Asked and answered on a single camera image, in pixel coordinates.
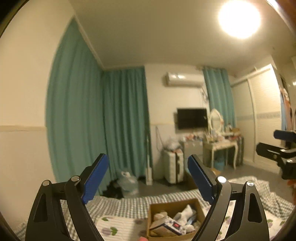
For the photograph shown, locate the person left hand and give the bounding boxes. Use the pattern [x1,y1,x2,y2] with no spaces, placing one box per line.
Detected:
[138,237,148,241]

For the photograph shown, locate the white sock in box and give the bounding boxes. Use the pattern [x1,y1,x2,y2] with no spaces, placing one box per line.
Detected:
[184,220,201,234]

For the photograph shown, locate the white sliding wardrobe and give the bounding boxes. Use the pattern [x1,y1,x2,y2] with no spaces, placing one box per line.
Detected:
[231,64,282,173]

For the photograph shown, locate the brown cardboard box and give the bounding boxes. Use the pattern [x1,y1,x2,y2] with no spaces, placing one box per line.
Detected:
[147,198,205,240]

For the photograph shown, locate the white dressing table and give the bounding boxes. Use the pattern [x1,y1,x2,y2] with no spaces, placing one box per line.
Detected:
[203,135,244,170]

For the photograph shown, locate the oval vanity mirror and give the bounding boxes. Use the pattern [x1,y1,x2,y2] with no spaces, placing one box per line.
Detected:
[208,108,224,135]

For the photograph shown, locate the cream crumpled sock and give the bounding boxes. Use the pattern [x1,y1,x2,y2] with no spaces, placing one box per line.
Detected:
[153,211,168,221]

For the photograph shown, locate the teal window curtain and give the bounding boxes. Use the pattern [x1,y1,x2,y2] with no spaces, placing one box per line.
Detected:
[203,67,236,127]

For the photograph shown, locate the clear water jug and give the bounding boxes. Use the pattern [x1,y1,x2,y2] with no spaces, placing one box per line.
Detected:
[117,171,139,198]

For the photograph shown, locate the silver mini fridge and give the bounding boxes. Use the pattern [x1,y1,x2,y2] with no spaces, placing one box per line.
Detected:
[182,141,203,160]

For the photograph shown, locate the white suitcase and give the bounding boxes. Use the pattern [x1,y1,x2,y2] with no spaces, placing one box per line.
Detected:
[163,149,184,185]

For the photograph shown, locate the clear plastic bag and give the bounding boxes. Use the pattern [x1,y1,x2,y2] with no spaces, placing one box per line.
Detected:
[164,137,181,152]

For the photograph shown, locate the white air conditioner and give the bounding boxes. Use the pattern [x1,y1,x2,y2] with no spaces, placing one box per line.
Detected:
[166,72,205,88]

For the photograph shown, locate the round ceiling light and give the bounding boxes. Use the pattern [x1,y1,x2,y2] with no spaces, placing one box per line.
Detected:
[218,1,261,40]

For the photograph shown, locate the black wall television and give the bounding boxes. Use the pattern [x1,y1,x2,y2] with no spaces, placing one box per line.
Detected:
[177,108,208,130]

